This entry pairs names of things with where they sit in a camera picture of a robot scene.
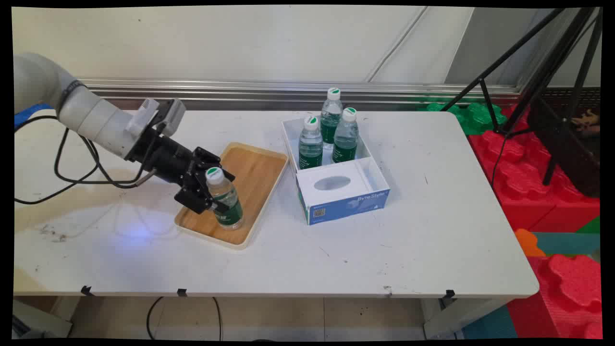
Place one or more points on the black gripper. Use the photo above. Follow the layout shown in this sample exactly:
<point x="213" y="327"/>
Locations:
<point x="168" y="158"/>

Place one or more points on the water bottle with green label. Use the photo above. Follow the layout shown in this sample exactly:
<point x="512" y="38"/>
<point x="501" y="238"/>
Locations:
<point x="331" y="113"/>
<point x="229" y="206"/>
<point x="345" y="142"/>
<point x="311" y="149"/>

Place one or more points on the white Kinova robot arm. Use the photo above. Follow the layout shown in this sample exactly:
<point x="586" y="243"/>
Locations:
<point x="91" y="117"/>

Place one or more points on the wooden tray with cream rim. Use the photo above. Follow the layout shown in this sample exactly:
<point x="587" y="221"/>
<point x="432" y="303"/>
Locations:
<point x="254" y="178"/>

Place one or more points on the white and blue cardboard box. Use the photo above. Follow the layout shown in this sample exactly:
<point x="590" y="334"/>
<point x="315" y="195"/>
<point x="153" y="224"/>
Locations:
<point x="346" y="204"/>

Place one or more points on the blue tape strip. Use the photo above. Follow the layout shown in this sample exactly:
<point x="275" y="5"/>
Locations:
<point x="31" y="114"/>

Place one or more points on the white table leg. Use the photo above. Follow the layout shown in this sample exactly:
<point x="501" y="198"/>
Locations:
<point x="43" y="315"/>
<point x="461" y="317"/>

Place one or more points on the green foam pieces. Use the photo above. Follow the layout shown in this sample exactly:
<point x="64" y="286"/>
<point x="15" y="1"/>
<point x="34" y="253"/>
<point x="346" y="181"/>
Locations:
<point x="473" y="117"/>

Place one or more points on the large red foam block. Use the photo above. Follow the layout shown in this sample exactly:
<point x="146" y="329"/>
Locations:
<point x="519" y="182"/>

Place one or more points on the blue foam mat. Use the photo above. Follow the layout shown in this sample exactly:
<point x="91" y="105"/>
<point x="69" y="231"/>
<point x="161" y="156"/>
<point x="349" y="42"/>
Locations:
<point x="490" y="324"/>

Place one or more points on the orange foam piece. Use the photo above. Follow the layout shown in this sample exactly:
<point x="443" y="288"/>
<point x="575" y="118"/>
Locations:
<point x="527" y="242"/>

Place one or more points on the black tripod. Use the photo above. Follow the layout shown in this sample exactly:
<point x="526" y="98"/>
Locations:
<point x="547" y="72"/>

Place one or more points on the teal foam mat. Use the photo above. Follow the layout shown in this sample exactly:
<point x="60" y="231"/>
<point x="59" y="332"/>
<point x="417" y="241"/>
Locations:
<point x="567" y="242"/>

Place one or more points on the black mesh crate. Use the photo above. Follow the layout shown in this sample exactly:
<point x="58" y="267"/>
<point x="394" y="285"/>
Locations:
<point x="571" y="154"/>

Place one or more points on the red foam puzzle piece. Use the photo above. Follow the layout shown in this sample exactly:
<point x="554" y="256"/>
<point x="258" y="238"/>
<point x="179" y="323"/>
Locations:
<point x="571" y="288"/>

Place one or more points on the brown toy animal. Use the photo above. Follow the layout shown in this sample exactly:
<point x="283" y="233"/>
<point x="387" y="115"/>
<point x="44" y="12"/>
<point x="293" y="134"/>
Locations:
<point x="587" y="120"/>

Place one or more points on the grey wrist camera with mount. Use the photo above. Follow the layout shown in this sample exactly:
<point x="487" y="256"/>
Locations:
<point x="166" y="115"/>

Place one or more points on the aluminium wall rail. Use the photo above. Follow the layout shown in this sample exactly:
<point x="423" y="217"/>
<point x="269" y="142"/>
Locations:
<point x="288" y="91"/>

